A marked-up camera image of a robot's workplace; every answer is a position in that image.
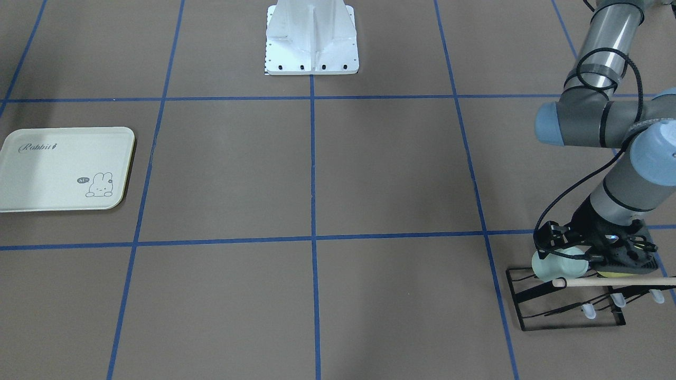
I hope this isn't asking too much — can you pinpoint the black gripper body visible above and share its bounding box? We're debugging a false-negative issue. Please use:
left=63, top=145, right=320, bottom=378
left=568, top=198, right=659, bottom=274

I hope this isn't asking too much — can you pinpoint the mint green plastic cup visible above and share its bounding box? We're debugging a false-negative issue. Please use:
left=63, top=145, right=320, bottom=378
left=531, top=252, right=589, bottom=282

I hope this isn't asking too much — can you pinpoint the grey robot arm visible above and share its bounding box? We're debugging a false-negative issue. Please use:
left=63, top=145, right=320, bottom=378
left=533, top=1, right=674, bottom=275

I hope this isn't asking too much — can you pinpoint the yellow plastic cup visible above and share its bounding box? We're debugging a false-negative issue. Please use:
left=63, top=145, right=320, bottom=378
left=596, top=270, right=649, bottom=279

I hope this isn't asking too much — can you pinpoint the white rabbit print tray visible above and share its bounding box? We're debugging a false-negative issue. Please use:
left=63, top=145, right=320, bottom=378
left=1, top=127, right=136, bottom=213

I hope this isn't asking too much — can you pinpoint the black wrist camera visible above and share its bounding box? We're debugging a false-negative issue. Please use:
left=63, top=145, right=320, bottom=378
left=533, top=221, right=571, bottom=252

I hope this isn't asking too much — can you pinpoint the black wire cup rack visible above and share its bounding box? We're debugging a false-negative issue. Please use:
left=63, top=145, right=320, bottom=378
left=505, top=267, right=674, bottom=332

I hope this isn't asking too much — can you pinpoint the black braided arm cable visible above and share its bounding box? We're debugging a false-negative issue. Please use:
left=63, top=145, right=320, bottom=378
left=532, top=47, right=646, bottom=254

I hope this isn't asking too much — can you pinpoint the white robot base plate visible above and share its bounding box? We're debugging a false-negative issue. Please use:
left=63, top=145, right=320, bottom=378
left=264, top=1, right=360, bottom=75

